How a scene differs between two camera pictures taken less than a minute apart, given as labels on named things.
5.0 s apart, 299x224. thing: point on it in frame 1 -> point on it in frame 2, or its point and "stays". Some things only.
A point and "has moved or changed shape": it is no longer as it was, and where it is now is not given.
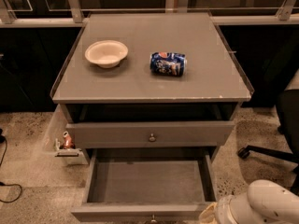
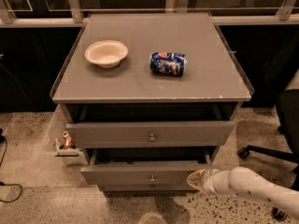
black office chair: [287, 102] stays
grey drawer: [147, 185] has moved or changed shape
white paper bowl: [107, 54] stays
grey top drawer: [149, 134] stays
